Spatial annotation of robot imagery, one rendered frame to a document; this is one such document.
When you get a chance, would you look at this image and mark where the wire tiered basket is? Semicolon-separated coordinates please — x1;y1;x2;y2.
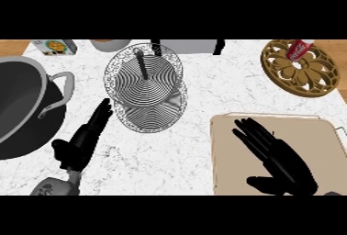
103;42;189;134

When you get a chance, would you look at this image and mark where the pale grey appliance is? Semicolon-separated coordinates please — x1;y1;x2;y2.
149;39;225;56

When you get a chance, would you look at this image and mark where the small printed box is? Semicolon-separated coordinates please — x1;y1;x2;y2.
31;39;78;56

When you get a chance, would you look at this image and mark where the brown carved wooden trivet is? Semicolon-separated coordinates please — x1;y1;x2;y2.
258;39;339;98

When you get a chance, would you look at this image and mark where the beige tray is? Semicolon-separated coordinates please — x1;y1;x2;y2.
209;112;347;196

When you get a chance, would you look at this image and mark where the grey bowl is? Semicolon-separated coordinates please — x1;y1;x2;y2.
90;39;132;53

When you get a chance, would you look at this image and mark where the red can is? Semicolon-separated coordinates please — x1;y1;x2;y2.
285;39;316;62

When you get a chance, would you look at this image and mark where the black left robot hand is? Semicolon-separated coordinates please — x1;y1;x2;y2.
50;97;113;173

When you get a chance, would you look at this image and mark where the large dark grey pot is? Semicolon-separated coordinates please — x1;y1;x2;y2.
0;55;75;161

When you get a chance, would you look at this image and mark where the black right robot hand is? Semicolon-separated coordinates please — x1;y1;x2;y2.
230;117;320;196

